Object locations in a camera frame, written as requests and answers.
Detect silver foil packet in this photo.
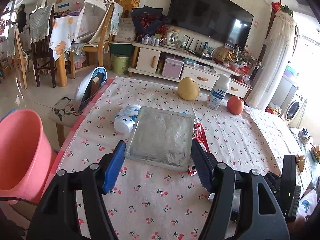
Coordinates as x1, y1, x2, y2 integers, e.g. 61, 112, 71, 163
125, 106, 195, 172

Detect green trash can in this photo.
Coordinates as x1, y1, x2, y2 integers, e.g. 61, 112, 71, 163
113, 54, 130, 74

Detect red black snack packet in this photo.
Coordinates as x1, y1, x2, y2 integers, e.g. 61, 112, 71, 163
188, 122, 209, 176

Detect white blue squeezed pouch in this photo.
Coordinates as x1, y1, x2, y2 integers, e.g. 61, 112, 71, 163
113, 104, 141, 134

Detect cherry-print tablecloth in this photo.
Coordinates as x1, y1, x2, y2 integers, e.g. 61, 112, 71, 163
48, 76, 308, 240

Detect red apple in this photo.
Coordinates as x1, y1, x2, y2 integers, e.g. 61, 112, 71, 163
227, 96, 244, 115

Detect cat-print stool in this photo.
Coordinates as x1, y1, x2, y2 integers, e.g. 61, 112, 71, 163
49, 93, 82, 147

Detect white yogurt bottle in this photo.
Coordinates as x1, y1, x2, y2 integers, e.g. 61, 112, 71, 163
207, 74, 231, 110

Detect yellow pear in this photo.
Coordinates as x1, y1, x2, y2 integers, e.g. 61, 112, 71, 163
177, 77, 200, 101

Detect white washing machine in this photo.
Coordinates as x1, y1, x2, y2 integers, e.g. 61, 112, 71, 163
282, 92, 305, 126

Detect pink plastic bucket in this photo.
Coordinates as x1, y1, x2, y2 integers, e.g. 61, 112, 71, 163
1, 109, 56, 203

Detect pink storage box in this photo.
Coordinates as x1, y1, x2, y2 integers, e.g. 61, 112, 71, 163
162, 56, 184, 79

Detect white TV cabinet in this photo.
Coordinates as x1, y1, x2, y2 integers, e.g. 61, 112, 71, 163
128, 42, 252, 99

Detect dining table orange-print cloth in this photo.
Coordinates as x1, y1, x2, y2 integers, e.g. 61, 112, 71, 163
49, 16, 79, 87

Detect wooden chair with cloth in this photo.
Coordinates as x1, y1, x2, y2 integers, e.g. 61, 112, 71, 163
69, 0, 123, 79

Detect dark flower bouquet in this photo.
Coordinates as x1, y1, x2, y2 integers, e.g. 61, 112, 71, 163
130, 5, 167, 35

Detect light wooden chair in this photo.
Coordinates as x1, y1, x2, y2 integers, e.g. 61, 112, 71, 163
12, 23, 30, 89

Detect black flat television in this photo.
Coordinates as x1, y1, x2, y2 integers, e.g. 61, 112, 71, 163
167, 0, 253, 48

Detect dark wooden chair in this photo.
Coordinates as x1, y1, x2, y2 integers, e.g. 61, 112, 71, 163
29, 3, 56, 88

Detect person in dark clothes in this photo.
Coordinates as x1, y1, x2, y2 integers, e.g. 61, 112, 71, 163
16, 4, 27, 33

